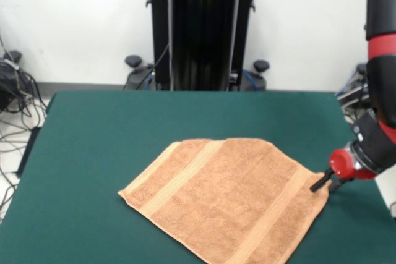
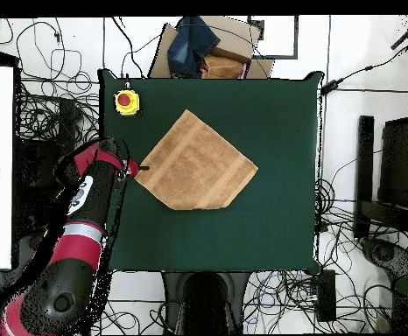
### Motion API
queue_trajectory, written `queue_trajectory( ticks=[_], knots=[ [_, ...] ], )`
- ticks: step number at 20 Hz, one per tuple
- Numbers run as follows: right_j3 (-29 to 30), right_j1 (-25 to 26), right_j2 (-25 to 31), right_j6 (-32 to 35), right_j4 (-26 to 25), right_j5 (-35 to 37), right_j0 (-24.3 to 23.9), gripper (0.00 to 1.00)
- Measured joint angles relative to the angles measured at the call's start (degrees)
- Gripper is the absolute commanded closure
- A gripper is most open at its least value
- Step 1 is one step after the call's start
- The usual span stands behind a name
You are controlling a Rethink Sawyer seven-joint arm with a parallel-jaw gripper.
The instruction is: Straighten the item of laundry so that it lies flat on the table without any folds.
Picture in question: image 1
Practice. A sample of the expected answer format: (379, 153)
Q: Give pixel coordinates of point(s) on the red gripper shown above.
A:
(343, 165)

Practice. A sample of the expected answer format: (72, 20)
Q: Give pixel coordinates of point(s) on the tan terry towel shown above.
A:
(222, 202)

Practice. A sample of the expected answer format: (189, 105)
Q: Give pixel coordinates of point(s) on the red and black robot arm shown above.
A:
(380, 91)

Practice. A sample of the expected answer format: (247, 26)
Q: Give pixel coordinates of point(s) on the black round foot knob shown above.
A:
(261, 65)
(362, 68)
(13, 56)
(133, 61)

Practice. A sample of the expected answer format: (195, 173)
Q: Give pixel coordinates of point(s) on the dark green tablecloth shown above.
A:
(92, 137)

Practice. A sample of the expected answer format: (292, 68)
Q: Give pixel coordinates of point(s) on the dark stand base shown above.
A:
(6, 87)

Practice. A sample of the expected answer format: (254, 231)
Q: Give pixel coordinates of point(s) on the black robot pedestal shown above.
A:
(201, 29)

